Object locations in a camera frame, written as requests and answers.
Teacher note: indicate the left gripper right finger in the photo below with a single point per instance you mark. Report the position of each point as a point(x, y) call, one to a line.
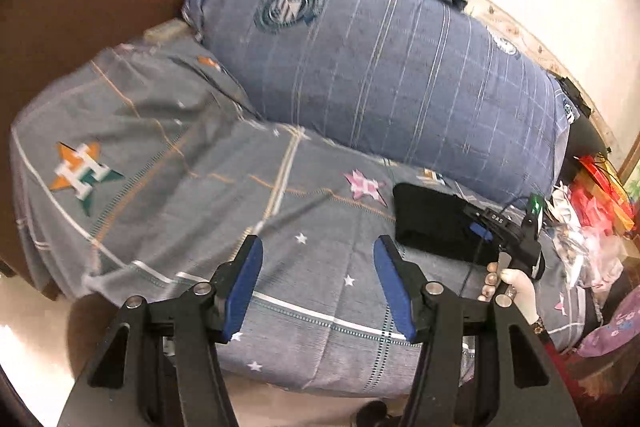
point(515, 382)

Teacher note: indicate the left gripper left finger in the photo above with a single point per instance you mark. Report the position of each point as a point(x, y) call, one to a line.
point(157, 364)

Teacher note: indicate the black pants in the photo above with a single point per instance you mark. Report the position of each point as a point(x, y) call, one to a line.
point(442, 224)

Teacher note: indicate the right human hand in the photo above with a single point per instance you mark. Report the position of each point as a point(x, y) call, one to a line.
point(519, 289)

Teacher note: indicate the clear plastic bags pile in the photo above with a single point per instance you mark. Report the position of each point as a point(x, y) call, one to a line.
point(591, 258)

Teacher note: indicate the red orange gift boxes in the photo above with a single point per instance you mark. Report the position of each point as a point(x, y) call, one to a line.
point(599, 198)

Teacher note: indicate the black bag beside pillow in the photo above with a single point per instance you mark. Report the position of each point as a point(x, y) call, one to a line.
point(584, 138)

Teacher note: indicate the purple floral cloth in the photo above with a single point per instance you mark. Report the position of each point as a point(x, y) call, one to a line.
point(623, 327)

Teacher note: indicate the grey patterned bedsheet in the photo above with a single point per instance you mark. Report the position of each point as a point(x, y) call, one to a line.
point(143, 170)

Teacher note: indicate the blue plaid pillow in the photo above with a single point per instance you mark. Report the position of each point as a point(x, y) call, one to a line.
point(414, 81)

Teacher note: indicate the wooden window frame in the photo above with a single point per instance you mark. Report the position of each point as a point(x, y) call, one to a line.
point(629, 164)

